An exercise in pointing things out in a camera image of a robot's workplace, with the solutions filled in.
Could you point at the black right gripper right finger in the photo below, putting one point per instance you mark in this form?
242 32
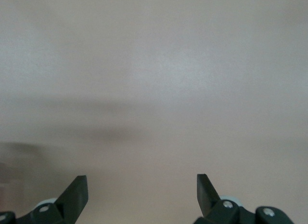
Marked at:
207 197

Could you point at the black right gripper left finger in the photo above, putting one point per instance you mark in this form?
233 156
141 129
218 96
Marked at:
72 202

